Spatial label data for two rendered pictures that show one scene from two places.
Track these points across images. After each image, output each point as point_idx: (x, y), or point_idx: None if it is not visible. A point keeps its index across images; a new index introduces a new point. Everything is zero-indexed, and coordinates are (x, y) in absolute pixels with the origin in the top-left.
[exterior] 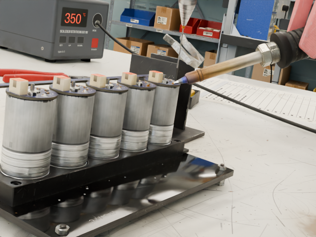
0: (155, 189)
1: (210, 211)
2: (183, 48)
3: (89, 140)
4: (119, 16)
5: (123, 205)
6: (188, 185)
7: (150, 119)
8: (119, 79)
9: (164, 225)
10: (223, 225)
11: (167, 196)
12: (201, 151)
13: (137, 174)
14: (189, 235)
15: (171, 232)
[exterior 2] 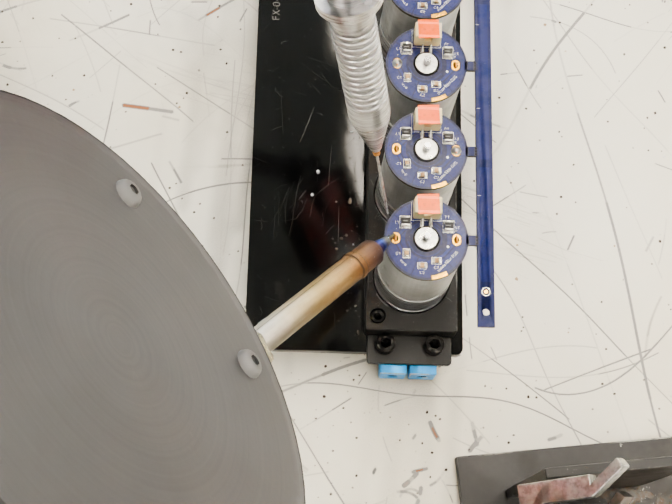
0: (287, 131)
1: (213, 205)
2: (565, 496)
3: None
4: None
5: (282, 46)
6: (260, 192)
7: (385, 190)
8: (465, 142)
9: (237, 106)
10: (175, 179)
11: (258, 125)
12: (401, 501)
13: (348, 160)
14: (194, 107)
15: (218, 95)
